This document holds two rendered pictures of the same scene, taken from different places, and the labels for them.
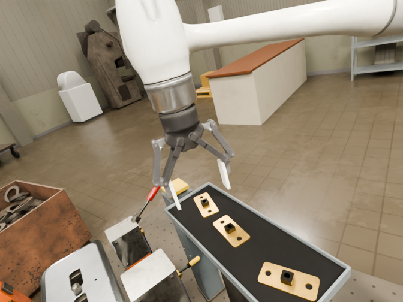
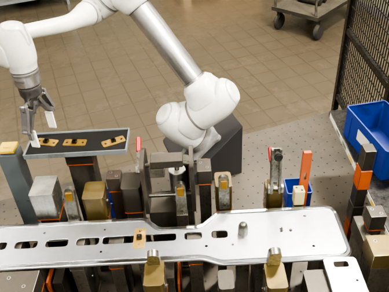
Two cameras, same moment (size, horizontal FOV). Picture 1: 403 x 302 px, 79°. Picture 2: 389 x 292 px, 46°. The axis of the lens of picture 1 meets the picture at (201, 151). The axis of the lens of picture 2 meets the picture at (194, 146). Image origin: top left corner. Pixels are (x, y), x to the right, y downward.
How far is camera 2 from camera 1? 132 cm
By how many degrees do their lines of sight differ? 53
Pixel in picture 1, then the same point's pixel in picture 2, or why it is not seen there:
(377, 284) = (131, 168)
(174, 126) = (36, 94)
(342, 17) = (81, 22)
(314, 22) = (70, 26)
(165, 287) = (57, 186)
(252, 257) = (95, 143)
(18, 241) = not seen: outside the picture
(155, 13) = (29, 40)
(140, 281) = (44, 189)
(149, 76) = (25, 70)
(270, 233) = (93, 134)
